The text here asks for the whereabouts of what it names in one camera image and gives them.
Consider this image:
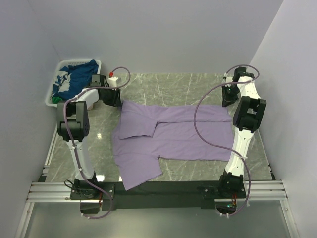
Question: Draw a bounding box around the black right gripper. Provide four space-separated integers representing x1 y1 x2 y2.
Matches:
221 84 240 107

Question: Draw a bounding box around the purple t shirt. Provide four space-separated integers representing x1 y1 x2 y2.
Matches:
112 101 233 190

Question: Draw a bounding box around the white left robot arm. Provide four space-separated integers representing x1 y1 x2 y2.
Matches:
57 72 122 199

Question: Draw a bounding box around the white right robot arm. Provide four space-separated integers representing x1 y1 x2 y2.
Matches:
217 64 266 198

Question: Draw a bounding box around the blue printed t shirt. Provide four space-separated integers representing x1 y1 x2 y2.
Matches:
52 59 99 101

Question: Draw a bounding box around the green t shirt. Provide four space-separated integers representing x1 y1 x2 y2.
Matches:
51 97 63 104

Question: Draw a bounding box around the white laundry basket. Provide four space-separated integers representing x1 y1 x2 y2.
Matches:
45 59 102 107

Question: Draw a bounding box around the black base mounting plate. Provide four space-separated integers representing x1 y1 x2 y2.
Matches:
70 181 246 211

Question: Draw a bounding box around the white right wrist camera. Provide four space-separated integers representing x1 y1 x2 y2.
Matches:
223 73 233 83

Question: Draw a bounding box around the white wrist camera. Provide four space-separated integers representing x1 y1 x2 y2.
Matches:
223 73 233 83
107 76 121 88

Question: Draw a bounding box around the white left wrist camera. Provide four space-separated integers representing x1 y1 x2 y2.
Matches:
107 76 121 88

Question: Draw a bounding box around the aluminium frame rail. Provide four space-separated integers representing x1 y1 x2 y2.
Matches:
25 134 300 238

